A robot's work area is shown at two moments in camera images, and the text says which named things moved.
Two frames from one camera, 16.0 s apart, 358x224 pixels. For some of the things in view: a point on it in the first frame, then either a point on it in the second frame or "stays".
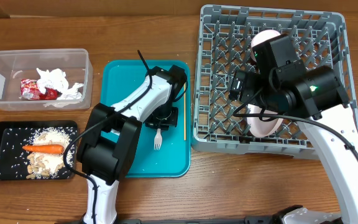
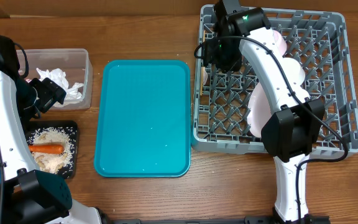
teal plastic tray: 164,153 stays
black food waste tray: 32,150 stays
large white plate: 261,128 stays
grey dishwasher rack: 225,38 stays
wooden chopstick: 184,115 → 202,69
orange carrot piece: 46,149 stays
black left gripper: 172,119 → 50,92
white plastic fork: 158,140 → 204,77
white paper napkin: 56,78 stays
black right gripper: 248,81 → 214,56
